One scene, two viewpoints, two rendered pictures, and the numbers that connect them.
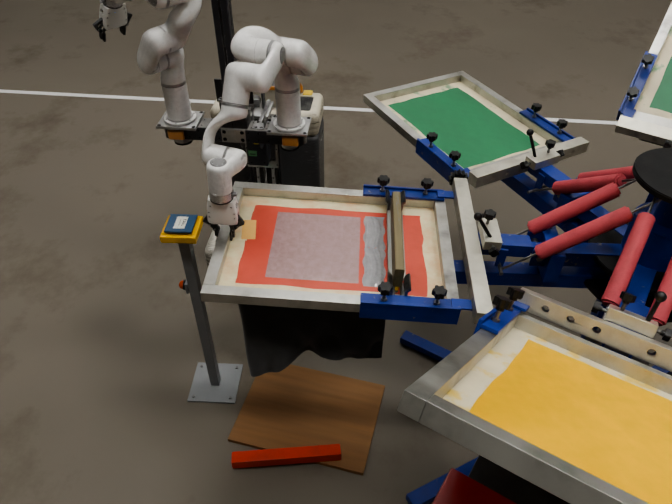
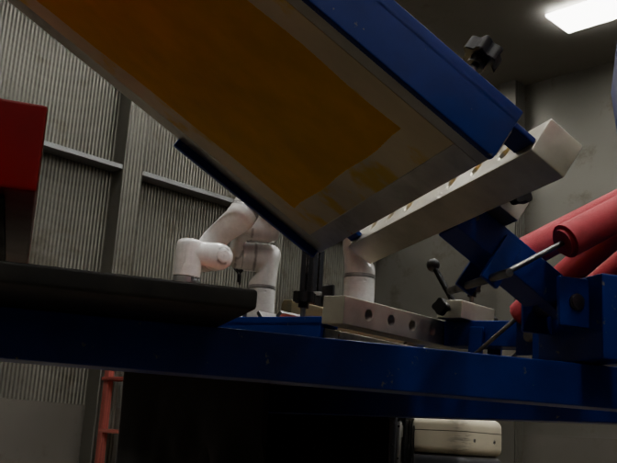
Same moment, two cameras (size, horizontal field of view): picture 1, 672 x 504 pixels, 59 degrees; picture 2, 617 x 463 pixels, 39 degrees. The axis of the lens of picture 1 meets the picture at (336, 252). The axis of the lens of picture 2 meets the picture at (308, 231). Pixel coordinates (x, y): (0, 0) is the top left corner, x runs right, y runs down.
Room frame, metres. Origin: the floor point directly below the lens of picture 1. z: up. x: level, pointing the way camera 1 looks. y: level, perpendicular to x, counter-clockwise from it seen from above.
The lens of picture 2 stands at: (-0.06, -1.37, 0.79)
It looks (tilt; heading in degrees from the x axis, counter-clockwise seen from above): 14 degrees up; 40
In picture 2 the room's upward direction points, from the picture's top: 4 degrees clockwise
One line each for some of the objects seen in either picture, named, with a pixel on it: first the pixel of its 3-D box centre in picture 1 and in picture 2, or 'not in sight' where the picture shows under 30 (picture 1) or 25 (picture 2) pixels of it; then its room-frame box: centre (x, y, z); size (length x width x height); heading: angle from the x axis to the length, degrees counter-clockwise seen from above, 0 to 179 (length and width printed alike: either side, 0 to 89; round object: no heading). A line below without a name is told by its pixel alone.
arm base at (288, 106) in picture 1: (289, 104); (361, 304); (2.09, 0.18, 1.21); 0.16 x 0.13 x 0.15; 174
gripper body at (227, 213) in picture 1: (222, 208); not in sight; (1.54, 0.37, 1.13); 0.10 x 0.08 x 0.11; 87
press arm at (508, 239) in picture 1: (503, 244); (489, 335); (1.49, -0.56, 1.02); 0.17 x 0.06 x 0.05; 87
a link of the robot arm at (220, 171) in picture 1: (227, 169); (202, 260); (1.57, 0.35, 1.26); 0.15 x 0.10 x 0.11; 166
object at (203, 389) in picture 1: (200, 314); not in sight; (1.66, 0.56, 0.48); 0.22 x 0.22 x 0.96; 87
